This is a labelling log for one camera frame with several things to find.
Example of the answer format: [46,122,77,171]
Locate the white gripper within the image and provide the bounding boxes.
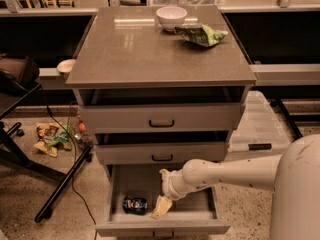
[151,169,186,219]

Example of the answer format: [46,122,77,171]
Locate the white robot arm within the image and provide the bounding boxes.
[152,134,320,240]

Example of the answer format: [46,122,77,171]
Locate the grey bottom drawer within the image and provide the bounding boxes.
[97,163,230,238]

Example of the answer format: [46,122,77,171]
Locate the grey drawer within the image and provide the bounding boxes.
[97,163,230,238]
[79,104,245,134]
[94,142,228,164]

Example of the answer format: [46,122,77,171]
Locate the grey middle drawer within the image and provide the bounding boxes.
[94,142,228,164]

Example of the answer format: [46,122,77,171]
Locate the grey top drawer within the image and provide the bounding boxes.
[79,104,245,134]

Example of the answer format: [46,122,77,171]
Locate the grey drawer cabinet with counter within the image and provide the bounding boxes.
[65,5,257,172]

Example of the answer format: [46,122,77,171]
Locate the clear plastic storage bin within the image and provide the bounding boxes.
[228,91,291,156]

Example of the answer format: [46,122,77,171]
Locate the snack bags on floor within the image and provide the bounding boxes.
[34,123,72,157]

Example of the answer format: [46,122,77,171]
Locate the black wheeled stand leg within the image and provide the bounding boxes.
[270,97,303,140]

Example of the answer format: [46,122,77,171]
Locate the green chip bag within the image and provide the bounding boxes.
[174,24,228,47]

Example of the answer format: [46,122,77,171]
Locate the small round white dish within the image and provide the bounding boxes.
[57,59,75,74]

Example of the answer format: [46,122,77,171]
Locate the white ceramic bowl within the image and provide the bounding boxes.
[156,6,187,31]

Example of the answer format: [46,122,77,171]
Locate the wire basket with items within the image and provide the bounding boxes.
[67,102,93,150]

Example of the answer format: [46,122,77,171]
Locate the black power cable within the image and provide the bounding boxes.
[42,89,98,240]

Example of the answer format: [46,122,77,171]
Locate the black desk frame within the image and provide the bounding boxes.
[0,82,93,224]

